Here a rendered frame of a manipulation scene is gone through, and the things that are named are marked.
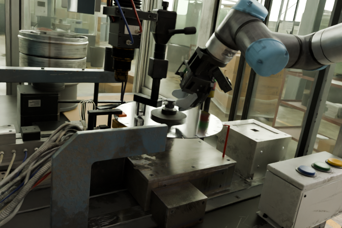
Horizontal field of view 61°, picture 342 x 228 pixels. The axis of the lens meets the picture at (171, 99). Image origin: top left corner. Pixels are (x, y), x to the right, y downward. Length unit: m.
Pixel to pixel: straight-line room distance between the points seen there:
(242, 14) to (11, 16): 1.31
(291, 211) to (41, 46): 1.11
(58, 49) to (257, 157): 0.92
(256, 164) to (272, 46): 0.50
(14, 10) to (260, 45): 1.38
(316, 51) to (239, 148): 0.47
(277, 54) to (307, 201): 0.39
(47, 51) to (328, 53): 1.07
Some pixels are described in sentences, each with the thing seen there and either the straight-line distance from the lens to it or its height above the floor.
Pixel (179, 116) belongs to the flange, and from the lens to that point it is 0.86.
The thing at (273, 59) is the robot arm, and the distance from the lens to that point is 0.61.
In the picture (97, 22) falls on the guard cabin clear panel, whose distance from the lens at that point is 1.86.
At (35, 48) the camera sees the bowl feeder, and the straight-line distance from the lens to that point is 1.38.
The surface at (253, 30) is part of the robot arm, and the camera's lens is 0.64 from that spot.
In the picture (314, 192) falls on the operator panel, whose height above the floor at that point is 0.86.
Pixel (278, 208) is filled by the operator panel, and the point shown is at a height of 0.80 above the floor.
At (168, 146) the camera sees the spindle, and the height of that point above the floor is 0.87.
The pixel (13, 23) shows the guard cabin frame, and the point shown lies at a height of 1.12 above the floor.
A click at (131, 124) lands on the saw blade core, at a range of 0.78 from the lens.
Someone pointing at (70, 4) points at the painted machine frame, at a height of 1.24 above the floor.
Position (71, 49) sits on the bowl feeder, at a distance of 1.37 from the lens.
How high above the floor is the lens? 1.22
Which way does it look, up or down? 14 degrees down
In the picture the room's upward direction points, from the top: 8 degrees clockwise
